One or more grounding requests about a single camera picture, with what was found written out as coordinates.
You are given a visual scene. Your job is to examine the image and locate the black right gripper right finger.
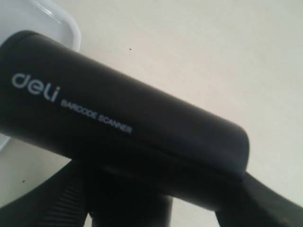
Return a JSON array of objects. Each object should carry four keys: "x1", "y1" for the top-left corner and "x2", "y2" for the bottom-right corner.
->
[{"x1": 215, "y1": 173, "x2": 303, "y2": 227}]

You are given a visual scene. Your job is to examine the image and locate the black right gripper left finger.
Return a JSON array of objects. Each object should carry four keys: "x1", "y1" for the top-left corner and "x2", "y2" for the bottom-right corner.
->
[{"x1": 0, "y1": 161, "x2": 88, "y2": 227}]

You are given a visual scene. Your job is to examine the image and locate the black handheld barcode scanner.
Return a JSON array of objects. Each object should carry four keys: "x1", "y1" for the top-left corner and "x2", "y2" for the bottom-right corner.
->
[{"x1": 0, "y1": 30, "x2": 251, "y2": 227}]

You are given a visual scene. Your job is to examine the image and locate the white plastic tray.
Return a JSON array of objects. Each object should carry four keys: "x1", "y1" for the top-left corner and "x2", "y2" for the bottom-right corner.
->
[{"x1": 0, "y1": 0, "x2": 81, "y2": 150}]

